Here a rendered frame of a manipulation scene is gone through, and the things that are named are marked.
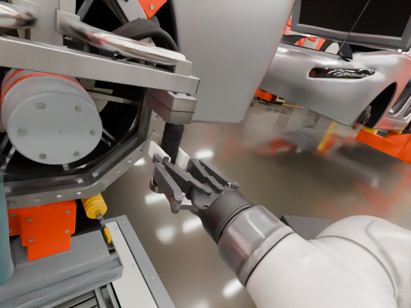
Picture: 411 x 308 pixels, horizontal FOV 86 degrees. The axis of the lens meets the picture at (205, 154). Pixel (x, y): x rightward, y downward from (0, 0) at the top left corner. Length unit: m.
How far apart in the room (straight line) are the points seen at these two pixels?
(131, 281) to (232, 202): 0.89
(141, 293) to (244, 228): 0.88
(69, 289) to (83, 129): 0.72
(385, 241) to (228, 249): 0.19
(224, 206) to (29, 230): 0.55
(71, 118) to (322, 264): 0.39
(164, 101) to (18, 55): 0.20
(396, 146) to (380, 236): 3.36
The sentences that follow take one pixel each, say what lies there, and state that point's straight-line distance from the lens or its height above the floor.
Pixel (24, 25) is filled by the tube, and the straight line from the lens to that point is 0.38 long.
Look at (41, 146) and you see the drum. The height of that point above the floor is 0.82.
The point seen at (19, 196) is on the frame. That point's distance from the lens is 0.67.
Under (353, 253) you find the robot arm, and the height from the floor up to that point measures 0.88.
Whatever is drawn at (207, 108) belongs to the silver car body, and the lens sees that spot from 0.97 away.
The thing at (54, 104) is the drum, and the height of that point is 0.89.
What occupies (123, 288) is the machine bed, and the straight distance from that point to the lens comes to 1.12.
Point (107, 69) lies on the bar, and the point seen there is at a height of 0.97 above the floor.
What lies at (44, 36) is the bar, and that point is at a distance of 0.54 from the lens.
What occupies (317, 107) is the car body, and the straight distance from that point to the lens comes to 2.72.
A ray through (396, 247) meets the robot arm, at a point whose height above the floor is 0.89.
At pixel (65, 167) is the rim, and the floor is 0.62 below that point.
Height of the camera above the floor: 1.03
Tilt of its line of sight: 24 degrees down
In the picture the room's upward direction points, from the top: 18 degrees clockwise
